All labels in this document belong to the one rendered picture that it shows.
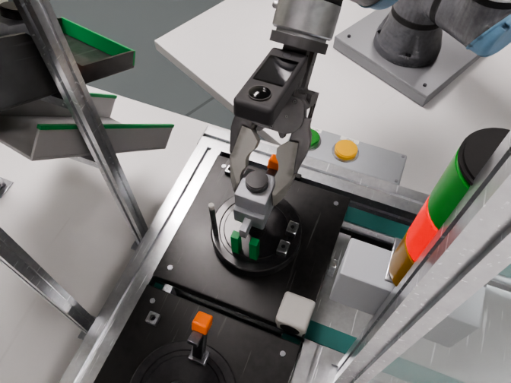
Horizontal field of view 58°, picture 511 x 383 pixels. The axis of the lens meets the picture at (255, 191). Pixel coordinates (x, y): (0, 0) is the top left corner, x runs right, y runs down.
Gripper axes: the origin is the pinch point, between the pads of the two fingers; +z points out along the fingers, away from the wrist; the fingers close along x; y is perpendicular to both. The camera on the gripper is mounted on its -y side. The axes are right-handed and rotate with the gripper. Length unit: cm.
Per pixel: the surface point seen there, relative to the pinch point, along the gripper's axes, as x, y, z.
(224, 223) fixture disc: 4.9, 7.1, 9.0
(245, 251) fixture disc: 0.0, 4.6, 11.0
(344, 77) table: -2, 54, -14
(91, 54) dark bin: 25.8, -1.4, -11.3
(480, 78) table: -31, 63, -22
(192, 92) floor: 74, 152, 16
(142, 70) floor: 104, 155, 13
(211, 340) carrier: -0.3, -4.3, 21.2
